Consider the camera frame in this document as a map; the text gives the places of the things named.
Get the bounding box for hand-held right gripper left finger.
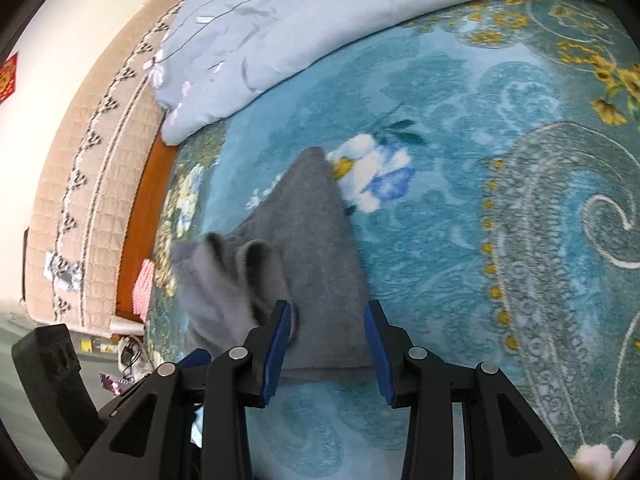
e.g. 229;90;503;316
72;300;296;480

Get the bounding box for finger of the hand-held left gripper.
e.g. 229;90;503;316
172;348;215;376

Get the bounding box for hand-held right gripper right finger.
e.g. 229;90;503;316
363;300;571;480

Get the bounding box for grey sweatpants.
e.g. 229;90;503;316
170;146;376;386

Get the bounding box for purple patterned item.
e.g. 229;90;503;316
99;371;132;397

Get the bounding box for pink cloth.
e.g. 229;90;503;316
132;258;158;321

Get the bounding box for white label tag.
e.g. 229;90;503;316
44;251;85;292

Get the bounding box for teal floral plush blanket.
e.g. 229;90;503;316
142;0;640;480

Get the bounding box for beige quilted headboard cover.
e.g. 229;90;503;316
22;0;196;333

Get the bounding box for light blue floral quilt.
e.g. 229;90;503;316
150;0;601;146

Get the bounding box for black cable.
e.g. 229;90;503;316
117;335;146;376

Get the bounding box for wooden bed frame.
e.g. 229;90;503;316
115;135;181;321

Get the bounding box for red wall decoration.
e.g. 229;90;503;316
0;52;20;106

